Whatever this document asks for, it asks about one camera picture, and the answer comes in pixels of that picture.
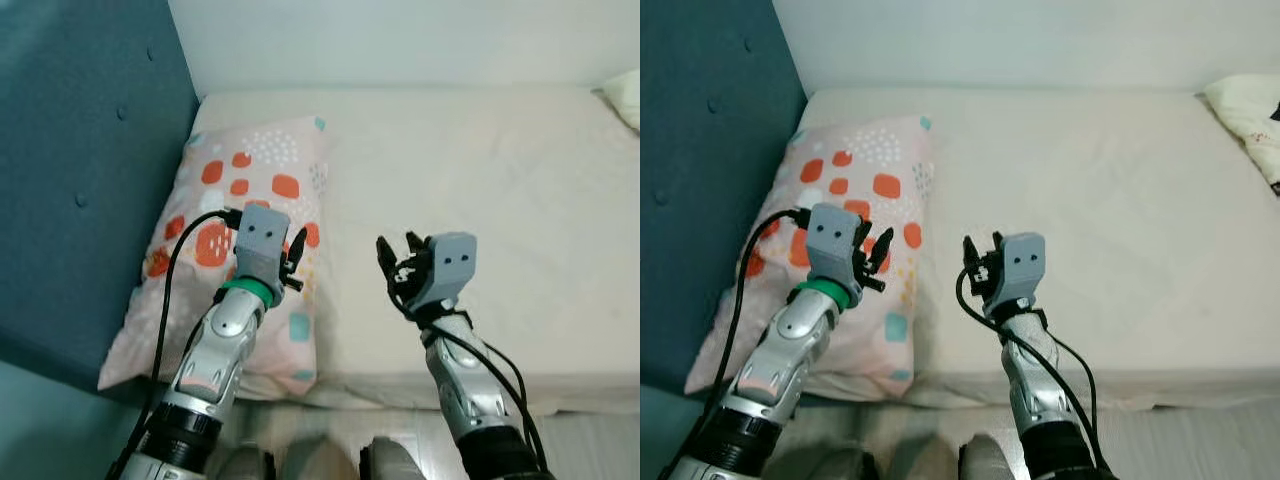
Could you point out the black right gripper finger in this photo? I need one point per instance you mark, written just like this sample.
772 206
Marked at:
414 245
997 245
387 258
971 255

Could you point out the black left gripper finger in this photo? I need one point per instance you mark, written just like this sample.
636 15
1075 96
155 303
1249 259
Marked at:
883 255
298 247
864 230

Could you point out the pink pillow with orange spots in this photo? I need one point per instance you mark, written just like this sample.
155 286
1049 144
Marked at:
280 160
870 160

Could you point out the white bed mattress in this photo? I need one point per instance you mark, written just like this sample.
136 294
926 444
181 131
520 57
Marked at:
1100 200
480 200

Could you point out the teal upholstered headboard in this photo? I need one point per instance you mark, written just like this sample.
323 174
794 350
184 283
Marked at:
80 150
700 150

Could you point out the grey robot right leg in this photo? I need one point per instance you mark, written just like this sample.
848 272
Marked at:
985 462
390 462

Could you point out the grey robot leg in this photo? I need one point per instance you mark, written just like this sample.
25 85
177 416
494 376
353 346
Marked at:
390 462
985 462
245 466
848 468

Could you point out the grey robot left leg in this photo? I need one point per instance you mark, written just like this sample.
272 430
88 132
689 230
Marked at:
848 468
245 466

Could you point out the cream cartoon print quilt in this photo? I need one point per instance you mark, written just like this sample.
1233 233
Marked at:
625 95
1250 115

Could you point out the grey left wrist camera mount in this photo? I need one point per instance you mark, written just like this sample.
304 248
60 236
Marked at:
832 240
262 240

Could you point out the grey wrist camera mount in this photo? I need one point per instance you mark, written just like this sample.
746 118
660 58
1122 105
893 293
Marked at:
262 240
1025 265
832 240
452 265

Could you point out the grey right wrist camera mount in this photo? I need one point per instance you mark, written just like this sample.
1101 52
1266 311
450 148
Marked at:
1025 265
452 265

